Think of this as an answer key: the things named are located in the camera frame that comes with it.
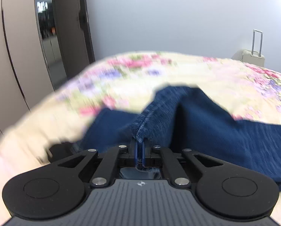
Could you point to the floral yellow bed quilt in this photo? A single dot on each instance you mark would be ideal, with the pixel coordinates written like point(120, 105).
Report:
point(128, 82)

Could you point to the beige wardrobe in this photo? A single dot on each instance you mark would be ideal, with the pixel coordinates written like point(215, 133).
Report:
point(24, 79)

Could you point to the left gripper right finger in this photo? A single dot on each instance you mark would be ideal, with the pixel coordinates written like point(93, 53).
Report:
point(145, 152)

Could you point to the blue denim jeans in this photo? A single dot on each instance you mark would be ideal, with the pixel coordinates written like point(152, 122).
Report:
point(183, 117)

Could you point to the cream suitcase with handle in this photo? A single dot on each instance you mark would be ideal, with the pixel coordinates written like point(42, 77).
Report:
point(252, 56)

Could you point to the dark brown door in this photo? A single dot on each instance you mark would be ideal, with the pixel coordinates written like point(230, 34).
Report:
point(74, 37)

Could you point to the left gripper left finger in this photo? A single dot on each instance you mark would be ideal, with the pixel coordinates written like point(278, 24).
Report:
point(133, 152)

